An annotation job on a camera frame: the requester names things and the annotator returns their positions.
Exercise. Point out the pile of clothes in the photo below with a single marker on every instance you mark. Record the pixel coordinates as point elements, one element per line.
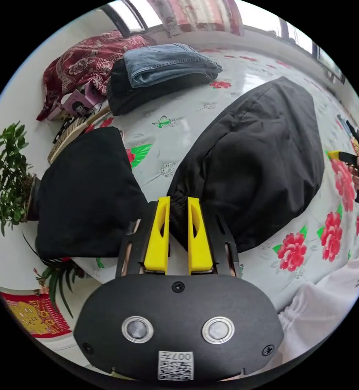
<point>155,79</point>

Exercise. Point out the black pants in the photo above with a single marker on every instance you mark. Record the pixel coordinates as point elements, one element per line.
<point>252,164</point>

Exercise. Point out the window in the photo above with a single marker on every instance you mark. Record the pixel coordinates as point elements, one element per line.
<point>316,45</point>
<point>130,15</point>

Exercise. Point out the potted leafy green plant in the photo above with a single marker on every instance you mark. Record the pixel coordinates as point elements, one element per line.
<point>10,179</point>

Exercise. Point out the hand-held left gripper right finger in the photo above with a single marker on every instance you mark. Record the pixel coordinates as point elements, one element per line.
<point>199,246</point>

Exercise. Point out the long-leaved green plant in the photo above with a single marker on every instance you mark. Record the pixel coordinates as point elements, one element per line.
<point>59,274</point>

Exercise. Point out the woven hand fan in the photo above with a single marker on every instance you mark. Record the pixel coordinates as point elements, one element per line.
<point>66,138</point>

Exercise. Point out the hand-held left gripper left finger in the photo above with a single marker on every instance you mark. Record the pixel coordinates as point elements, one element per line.
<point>156,243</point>

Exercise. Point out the striped red curtain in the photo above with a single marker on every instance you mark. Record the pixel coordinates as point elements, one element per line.
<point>197,15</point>

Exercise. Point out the small pink box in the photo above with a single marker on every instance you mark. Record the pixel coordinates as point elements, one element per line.
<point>80,100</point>

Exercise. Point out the dark red patterned blanket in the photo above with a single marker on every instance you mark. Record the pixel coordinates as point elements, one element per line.
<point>82,62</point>

